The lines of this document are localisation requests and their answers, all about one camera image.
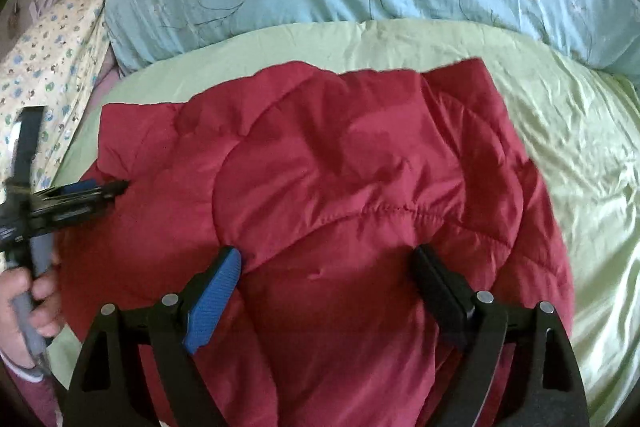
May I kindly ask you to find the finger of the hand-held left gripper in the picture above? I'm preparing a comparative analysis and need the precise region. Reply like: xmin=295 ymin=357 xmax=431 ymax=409
xmin=32 ymin=178 xmax=129 ymax=204
xmin=31 ymin=201 xmax=110 ymax=230

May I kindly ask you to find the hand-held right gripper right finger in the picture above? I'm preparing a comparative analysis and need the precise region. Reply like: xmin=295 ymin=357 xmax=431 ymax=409
xmin=412 ymin=244 xmax=587 ymax=427

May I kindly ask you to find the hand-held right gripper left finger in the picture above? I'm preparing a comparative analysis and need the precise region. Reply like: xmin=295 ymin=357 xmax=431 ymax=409
xmin=60 ymin=246 xmax=243 ymax=427

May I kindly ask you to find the red padded jacket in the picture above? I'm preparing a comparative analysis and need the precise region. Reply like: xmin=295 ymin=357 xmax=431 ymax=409
xmin=52 ymin=57 xmax=576 ymax=427

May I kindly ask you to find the person's left hand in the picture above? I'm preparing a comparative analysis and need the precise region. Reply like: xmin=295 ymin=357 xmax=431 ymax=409
xmin=0 ymin=257 xmax=64 ymax=369

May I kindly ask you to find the yellow printed cloth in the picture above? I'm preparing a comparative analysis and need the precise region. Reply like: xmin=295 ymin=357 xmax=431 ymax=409
xmin=0 ymin=0 xmax=116 ymax=188

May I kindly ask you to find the pink bed sheet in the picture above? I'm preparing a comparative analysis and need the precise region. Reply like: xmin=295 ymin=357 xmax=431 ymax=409
xmin=75 ymin=47 xmax=126 ymax=118

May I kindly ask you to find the light green blanket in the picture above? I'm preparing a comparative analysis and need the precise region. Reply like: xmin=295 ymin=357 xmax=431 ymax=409
xmin=47 ymin=19 xmax=640 ymax=423

